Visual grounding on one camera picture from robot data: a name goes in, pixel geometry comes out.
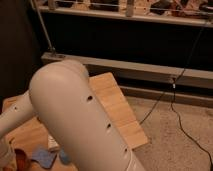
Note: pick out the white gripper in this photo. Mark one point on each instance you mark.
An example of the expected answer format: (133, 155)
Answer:
(7, 155)

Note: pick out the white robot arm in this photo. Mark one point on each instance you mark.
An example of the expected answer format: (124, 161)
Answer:
(60, 96)

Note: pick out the red ceramic bowl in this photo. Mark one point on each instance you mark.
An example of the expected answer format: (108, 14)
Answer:
(22, 161)

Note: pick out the blue cloth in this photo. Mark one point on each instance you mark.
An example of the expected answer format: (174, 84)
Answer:
(43, 157)

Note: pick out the white tube bottle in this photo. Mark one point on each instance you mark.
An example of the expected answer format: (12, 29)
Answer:
(52, 144)

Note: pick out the metal stand pole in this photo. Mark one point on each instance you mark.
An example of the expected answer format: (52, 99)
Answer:
(50, 46)

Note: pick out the cluttered white shelf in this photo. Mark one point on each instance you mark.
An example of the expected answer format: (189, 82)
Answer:
(156, 11)

